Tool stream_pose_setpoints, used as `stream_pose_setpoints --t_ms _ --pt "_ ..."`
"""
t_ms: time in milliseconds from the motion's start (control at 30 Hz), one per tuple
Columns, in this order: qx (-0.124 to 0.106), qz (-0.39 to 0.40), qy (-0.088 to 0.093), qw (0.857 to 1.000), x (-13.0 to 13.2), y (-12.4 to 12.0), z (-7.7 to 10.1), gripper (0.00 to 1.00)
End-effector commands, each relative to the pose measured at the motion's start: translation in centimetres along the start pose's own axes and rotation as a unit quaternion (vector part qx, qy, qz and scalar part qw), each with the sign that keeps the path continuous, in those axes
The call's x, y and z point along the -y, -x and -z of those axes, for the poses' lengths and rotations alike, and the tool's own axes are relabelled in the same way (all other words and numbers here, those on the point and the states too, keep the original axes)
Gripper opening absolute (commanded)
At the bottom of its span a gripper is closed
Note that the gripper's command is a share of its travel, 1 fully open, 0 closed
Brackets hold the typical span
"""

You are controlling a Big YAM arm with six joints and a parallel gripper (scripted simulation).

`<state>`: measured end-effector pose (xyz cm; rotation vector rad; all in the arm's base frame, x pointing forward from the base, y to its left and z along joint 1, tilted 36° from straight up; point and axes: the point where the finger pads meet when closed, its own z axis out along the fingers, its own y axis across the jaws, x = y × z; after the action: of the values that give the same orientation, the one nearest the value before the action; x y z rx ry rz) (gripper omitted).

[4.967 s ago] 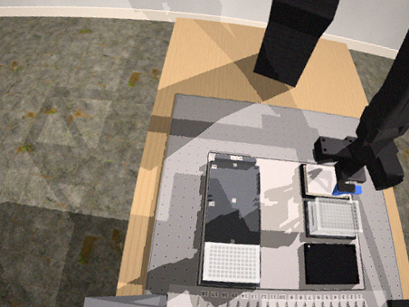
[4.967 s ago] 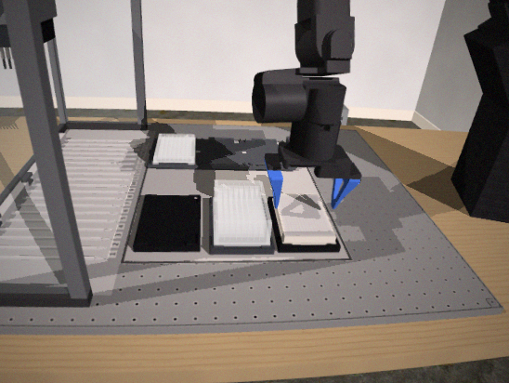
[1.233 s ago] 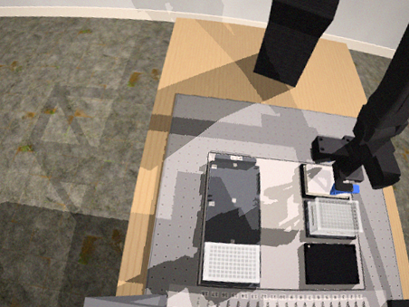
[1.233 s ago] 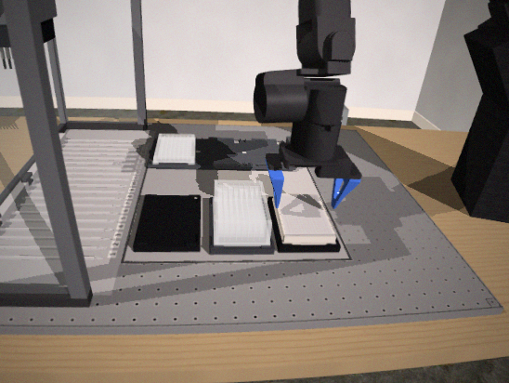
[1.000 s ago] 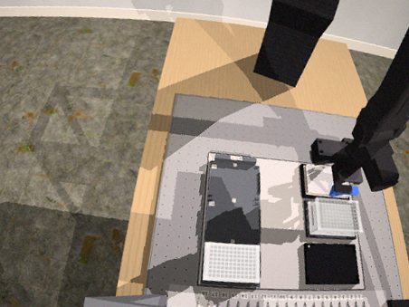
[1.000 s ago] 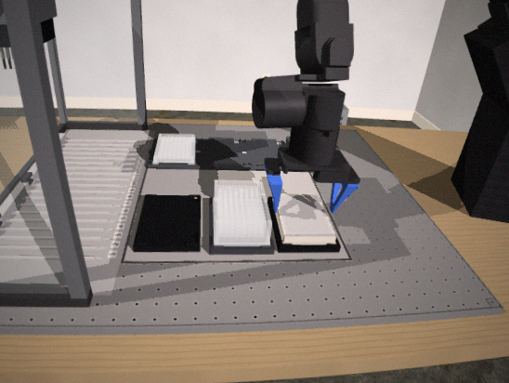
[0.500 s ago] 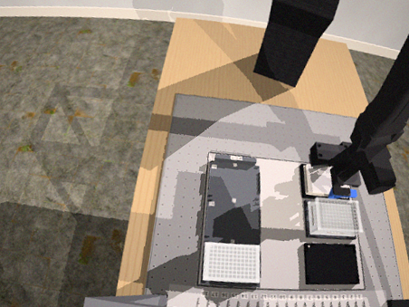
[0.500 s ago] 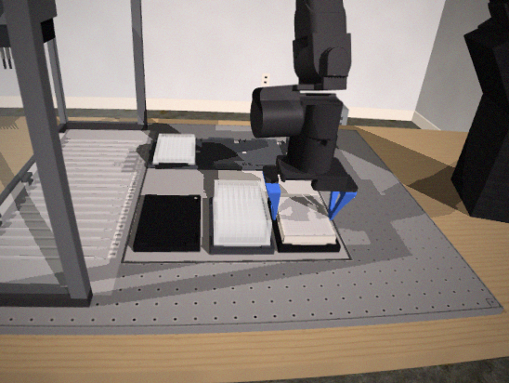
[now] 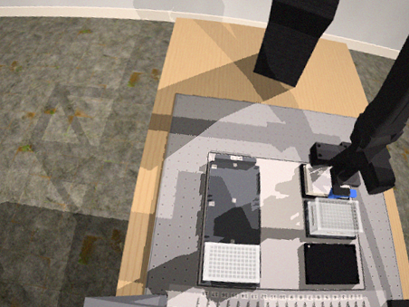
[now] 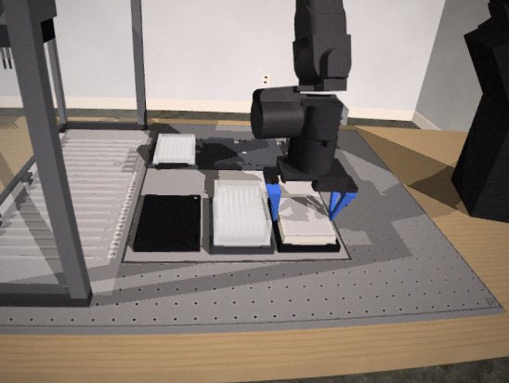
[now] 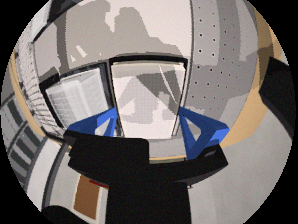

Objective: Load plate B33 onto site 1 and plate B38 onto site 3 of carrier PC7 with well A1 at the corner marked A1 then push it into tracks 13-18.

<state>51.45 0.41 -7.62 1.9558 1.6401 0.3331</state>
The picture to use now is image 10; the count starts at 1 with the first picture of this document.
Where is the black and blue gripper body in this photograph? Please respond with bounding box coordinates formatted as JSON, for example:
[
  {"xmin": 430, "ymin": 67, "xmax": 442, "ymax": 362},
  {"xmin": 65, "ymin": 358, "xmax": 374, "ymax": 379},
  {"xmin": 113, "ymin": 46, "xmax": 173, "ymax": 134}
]
[{"xmin": 263, "ymin": 134, "xmax": 359, "ymax": 193}]

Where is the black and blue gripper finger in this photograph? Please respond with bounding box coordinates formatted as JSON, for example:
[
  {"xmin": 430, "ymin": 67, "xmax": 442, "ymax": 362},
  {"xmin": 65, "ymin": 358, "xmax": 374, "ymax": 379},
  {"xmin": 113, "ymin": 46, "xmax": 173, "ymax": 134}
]
[
  {"xmin": 265, "ymin": 181, "xmax": 281, "ymax": 221},
  {"xmin": 328, "ymin": 192, "xmax": 357, "ymax": 221}
]

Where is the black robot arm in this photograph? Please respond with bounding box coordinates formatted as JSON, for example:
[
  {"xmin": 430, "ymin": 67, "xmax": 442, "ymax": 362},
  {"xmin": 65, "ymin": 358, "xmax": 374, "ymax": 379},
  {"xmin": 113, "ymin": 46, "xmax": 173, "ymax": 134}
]
[{"xmin": 250, "ymin": 0, "xmax": 509, "ymax": 165}]

